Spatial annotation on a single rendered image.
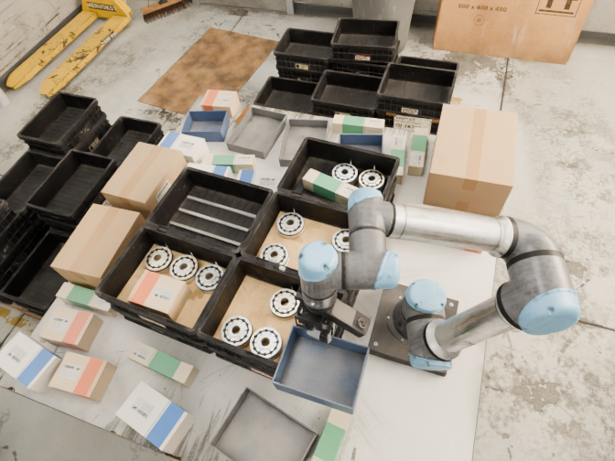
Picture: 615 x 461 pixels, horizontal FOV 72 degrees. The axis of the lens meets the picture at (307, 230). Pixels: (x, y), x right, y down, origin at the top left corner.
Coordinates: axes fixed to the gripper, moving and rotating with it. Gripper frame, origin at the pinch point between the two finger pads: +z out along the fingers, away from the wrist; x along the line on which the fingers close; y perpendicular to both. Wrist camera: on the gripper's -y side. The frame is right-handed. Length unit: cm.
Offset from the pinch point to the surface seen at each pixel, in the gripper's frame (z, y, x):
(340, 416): 36.7, -5.4, 7.6
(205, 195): 24, 72, -52
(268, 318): 27.9, 26.1, -11.3
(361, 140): 29, 23, -109
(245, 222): 25, 51, -45
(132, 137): 64, 170, -111
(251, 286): 27.1, 36.8, -20.2
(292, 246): 25, 29, -40
